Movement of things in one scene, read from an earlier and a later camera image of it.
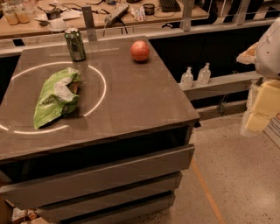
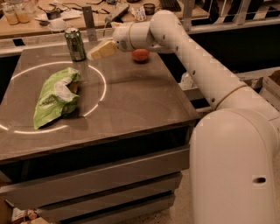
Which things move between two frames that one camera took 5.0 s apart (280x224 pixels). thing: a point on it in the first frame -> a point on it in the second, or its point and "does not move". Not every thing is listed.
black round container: (149, 9) does not move
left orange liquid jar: (11, 15) does not move
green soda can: (75, 45) does not move
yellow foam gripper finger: (248, 56) -> (102, 51)
